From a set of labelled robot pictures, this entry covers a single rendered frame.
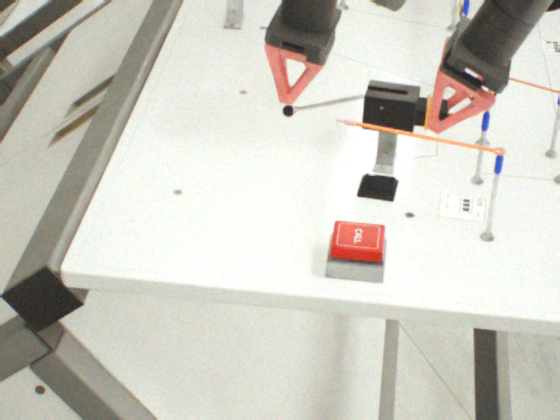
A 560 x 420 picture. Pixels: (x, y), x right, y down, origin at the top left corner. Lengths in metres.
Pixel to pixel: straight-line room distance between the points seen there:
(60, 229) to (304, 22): 0.33
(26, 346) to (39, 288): 0.08
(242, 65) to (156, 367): 0.42
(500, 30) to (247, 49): 0.46
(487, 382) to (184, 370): 0.46
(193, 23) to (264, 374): 0.48
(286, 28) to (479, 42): 0.20
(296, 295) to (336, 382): 0.57
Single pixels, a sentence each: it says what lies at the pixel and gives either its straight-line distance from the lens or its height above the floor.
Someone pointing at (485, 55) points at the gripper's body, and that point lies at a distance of 1.29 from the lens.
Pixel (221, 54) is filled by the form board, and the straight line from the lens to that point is 1.62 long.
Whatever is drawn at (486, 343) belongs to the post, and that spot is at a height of 0.98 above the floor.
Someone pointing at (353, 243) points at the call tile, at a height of 1.10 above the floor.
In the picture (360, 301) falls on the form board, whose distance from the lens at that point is 1.18.
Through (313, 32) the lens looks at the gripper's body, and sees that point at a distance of 1.31.
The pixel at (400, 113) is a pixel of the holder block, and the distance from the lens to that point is 1.34.
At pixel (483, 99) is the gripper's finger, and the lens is 1.29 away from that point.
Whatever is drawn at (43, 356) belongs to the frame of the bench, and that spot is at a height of 0.78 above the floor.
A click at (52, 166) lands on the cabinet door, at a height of 0.67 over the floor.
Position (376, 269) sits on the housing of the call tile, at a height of 1.11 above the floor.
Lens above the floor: 1.55
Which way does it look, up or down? 23 degrees down
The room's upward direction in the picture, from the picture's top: 60 degrees clockwise
